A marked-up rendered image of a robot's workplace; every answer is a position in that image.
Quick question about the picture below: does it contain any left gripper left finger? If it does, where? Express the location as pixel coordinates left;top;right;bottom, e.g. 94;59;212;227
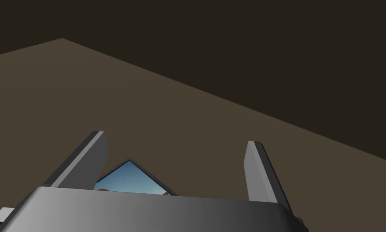
42;130;110;191

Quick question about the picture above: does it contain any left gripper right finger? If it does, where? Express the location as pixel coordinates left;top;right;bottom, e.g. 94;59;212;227
243;141;292;212

